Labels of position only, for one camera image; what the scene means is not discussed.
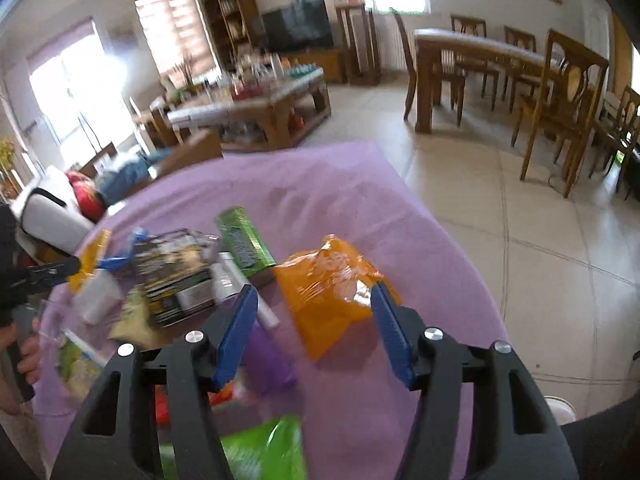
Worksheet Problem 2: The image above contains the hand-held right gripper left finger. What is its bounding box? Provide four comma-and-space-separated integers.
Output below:
50, 284, 260, 480

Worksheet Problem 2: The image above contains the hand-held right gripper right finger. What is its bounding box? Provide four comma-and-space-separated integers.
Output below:
371, 281, 581, 480

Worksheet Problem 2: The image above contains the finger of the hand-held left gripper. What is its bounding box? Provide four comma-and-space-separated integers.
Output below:
27, 256, 82, 288

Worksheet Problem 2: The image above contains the orange plastic bag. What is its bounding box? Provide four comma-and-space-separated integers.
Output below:
274, 234, 401, 361

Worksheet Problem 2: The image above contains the black and yellow packet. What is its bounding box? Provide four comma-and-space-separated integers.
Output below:
131, 230, 223, 328

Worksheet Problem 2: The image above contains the person's left hand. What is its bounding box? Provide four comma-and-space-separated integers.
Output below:
0, 316, 43, 415

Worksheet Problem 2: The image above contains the orange wrapper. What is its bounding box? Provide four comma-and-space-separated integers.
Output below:
69, 229, 113, 293

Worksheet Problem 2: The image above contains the purple bottle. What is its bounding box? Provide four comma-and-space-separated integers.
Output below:
245, 320, 298, 401

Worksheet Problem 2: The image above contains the white sofa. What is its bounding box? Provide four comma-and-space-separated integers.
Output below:
15, 165, 101, 256

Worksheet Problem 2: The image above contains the white cup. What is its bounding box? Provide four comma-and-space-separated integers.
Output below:
74, 269, 125, 325

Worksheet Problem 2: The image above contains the blue plastic wrapper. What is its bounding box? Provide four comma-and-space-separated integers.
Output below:
100, 227, 151, 271

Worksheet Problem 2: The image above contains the white tube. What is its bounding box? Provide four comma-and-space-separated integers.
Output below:
210, 252, 278, 331

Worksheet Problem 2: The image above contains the red cushion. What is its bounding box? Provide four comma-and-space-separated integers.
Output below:
66, 171, 107, 223

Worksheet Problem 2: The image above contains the yellow crumpled wrapper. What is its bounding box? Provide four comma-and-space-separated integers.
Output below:
109, 285, 161, 348

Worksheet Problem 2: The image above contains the green and white packet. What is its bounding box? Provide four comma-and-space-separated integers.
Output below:
55, 335, 108, 401

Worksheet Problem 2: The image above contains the red wrapper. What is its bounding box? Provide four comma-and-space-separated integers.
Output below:
154, 385, 236, 426

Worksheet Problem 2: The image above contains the green snack packet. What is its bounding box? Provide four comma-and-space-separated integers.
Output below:
215, 206, 277, 277

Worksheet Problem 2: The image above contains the blue cloth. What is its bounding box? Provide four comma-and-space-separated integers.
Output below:
97, 157, 156, 206

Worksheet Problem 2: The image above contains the yellow flower plant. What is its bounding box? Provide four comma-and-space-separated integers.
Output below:
0, 137, 21, 196

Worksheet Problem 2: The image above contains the bright green bag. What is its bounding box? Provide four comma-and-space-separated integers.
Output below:
160, 415, 307, 480

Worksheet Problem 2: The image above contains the purple tablecloth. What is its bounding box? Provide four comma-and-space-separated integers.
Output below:
32, 141, 508, 480

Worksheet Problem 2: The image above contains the bright balcony door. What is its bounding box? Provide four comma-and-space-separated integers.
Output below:
27, 17, 136, 156

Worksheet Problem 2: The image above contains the white bucket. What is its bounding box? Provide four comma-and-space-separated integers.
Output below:
542, 396, 576, 423

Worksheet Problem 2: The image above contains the brown wooden furniture piece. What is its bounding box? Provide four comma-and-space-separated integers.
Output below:
150, 130, 224, 181

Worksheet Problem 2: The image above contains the wooden coffee table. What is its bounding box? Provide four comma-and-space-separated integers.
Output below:
132, 67, 332, 151

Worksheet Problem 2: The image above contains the cluster of small bottles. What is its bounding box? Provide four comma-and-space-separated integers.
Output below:
160, 50, 326, 106

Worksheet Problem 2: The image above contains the pink striped window blind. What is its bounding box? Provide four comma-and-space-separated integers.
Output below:
134, 0, 221, 77

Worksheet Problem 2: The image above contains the wooden dining chair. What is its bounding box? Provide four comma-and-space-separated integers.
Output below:
392, 12, 466, 121
511, 29, 610, 198
590, 85, 640, 201
502, 25, 538, 113
450, 15, 501, 98

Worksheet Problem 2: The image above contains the wooden television cabinet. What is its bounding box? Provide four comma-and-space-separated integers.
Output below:
280, 47, 348, 83

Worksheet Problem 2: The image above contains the tall wooden stand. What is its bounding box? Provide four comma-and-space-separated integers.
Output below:
334, 1, 382, 86

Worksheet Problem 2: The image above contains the wooden bookshelf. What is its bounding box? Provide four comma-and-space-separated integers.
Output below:
201, 0, 266, 73

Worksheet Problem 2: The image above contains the wooden dining table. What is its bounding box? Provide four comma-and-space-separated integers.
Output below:
414, 29, 561, 133

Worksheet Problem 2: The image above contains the black television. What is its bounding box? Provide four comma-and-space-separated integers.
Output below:
261, 0, 335, 53

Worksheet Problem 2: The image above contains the small framed wall picture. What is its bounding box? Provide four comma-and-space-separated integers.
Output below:
107, 20, 138, 46

